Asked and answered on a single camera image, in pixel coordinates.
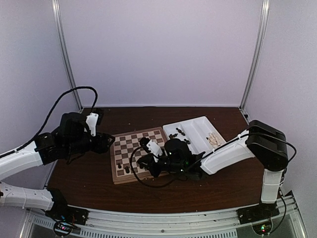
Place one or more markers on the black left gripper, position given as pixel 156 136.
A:
pixel 101 146

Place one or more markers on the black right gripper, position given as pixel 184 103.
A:
pixel 149 159

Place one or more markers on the dark chess king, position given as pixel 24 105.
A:
pixel 173 135

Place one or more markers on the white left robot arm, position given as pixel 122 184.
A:
pixel 19 160

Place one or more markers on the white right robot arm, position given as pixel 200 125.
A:
pixel 259 141

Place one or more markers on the pile of white chess pieces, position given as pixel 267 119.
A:
pixel 213 140

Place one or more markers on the white plastic divided tray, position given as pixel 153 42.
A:
pixel 196 130

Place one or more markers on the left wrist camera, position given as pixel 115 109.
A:
pixel 93 119

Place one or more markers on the aluminium front rail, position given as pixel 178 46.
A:
pixel 211 224

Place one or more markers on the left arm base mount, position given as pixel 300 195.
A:
pixel 63 212

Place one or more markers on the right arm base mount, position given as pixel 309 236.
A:
pixel 265 209

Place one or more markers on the right aluminium frame post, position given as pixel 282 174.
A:
pixel 257 52

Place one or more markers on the aluminium frame post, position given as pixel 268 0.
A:
pixel 62 42
pixel 257 52

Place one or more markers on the left aluminium frame post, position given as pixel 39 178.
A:
pixel 62 42

